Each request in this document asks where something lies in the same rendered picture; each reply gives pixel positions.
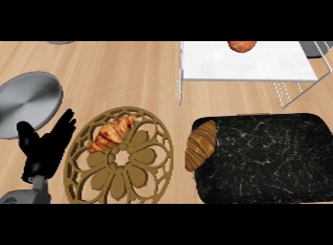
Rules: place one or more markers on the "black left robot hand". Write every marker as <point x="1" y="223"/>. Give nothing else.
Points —
<point x="47" y="150"/>

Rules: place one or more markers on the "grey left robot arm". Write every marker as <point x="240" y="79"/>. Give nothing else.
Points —
<point x="29" y="193"/>

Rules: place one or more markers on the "brown striped squash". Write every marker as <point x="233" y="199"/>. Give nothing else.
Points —
<point x="199" y="145"/>

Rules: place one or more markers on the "black marble tray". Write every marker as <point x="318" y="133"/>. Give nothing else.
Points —
<point x="273" y="159"/>

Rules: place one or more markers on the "golden brown croissant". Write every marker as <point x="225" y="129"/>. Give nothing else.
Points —
<point x="112" y="134"/>

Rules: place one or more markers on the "round grey metal lid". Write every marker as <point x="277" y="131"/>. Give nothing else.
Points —
<point x="23" y="104"/>

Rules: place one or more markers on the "gold ornate round trivet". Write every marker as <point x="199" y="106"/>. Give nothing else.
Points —
<point x="119" y="156"/>

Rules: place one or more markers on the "grey round object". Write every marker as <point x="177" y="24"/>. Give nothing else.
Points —
<point x="59" y="42"/>

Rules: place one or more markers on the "reddish orange fruit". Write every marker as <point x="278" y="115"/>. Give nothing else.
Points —
<point x="242" y="45"/>

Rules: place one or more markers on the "dark grey object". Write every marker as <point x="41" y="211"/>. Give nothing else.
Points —
<point x="317" y="48"/>

